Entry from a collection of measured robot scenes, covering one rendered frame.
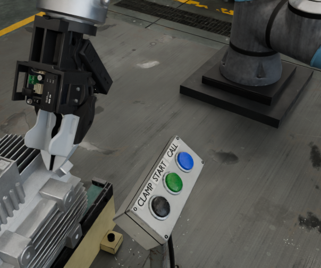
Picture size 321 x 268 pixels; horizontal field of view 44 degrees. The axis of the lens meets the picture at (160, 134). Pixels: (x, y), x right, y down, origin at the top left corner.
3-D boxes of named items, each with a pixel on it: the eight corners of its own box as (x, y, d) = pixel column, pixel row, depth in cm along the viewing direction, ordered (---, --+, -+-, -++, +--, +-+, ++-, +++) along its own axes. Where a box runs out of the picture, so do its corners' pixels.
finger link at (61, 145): (32, 177, 53) (41, 111, 52) (57, 169, 59) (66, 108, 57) (51, 184, 52) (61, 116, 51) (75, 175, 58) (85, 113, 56)
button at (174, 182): (171, 199, 59) (179, 195, 58) (157, 185, 58) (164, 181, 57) (178, 185, 61) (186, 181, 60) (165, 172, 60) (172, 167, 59)
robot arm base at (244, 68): (239, 51, 135) (244, 23, 129) (291, 69, 126) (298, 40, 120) (208, 71, 124) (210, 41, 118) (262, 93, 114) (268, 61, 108)
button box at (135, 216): (146, 252, 57) (169, 243, 53) (110, 220, 56) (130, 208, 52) (187, 173, 69) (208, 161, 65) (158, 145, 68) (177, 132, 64)
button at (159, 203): (158, 224, 55) (166, 220, 54) (143, 210, 55) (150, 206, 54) (166, 208, 57) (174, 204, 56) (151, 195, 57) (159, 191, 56)
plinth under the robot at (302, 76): (277, 128, 111) (279, 120, 109) (179, 93, 125) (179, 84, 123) (311, 77, 132) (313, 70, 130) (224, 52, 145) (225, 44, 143)
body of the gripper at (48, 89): (8, 105, 51) (21, 9, 49) (48, 102, 59) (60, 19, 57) (58, 119, 49) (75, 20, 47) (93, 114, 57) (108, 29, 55)
